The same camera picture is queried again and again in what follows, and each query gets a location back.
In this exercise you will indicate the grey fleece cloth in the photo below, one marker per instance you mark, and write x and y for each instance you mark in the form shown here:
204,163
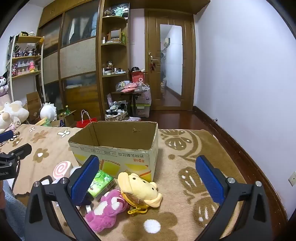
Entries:
16,215

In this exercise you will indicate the tall brown cardboard box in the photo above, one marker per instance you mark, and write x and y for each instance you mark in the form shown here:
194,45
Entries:
33,102

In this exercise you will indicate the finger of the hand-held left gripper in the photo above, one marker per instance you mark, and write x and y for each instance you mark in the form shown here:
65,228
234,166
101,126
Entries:
23,149
7,135

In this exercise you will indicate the wicker basket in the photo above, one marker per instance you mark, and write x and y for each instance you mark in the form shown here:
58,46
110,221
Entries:
115,117

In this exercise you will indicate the wall socket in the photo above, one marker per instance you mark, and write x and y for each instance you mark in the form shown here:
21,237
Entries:
292,178

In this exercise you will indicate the pink bear plush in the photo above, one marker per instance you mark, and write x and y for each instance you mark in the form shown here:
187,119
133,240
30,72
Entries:
106,208

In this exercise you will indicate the cardboard box with bottles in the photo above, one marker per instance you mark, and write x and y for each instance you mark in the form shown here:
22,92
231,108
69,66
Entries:
69,119

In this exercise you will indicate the wooden wardrobe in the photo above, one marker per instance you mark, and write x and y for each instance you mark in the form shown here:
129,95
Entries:
76,58

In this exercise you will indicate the wooden framed table mirror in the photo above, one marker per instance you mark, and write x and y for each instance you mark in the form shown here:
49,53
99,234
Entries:
115,35

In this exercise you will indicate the wooden corner shelf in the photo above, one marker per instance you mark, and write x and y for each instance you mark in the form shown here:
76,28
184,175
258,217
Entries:
115,51

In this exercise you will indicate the small wooden side table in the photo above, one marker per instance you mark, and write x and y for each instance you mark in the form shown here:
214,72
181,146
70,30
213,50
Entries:
129,92

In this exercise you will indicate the row of dark figurines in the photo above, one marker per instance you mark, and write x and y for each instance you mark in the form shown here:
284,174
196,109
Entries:
26,52

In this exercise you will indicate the white shelf rack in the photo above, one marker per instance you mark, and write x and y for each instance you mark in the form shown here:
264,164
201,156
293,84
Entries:
25,39

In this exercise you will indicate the black and white plush doll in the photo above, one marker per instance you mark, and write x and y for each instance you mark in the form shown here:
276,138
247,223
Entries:
3,84

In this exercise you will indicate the red paper bag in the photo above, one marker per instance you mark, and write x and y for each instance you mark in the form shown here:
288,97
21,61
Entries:
138,77

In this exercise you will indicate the pile of striped socks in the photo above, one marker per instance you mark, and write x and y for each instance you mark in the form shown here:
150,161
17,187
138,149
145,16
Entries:
116,107

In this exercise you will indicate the green tissue packet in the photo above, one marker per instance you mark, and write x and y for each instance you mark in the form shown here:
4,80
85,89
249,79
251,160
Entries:
101,183

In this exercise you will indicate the wooden door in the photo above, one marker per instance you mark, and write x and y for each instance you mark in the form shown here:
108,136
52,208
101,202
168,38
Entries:
153,92

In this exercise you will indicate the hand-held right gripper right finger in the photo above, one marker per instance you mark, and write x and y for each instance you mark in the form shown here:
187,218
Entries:
209,180

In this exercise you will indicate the clear plastic storage bin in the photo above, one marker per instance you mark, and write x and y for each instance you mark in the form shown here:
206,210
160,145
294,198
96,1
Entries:
141,111

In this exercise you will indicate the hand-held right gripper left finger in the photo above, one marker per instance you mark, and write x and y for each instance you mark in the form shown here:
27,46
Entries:
84,180

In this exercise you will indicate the red tassel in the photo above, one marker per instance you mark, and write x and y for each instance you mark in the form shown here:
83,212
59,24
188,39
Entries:
151,67

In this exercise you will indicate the door mirror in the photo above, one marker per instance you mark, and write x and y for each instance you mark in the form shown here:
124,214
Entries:
172,58

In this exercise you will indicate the pink patterned plastic bag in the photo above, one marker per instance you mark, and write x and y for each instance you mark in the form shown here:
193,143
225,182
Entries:
145,97

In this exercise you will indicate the yellow plush toy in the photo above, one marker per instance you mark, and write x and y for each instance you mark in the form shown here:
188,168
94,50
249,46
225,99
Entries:
136,185

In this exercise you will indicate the red gift bag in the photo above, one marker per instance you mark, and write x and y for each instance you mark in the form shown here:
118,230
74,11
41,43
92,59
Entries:
86,122

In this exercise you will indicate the white spiky round plush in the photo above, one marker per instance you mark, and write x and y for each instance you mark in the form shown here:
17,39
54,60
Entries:
48,111

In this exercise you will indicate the row of pink figure boxes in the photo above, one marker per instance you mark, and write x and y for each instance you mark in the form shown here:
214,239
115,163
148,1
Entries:
26,68

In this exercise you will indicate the white and brown plush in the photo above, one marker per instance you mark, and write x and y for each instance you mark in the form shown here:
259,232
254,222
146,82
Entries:
17,111

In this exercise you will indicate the green bottle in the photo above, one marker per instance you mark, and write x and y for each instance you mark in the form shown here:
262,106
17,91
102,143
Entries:
67,111

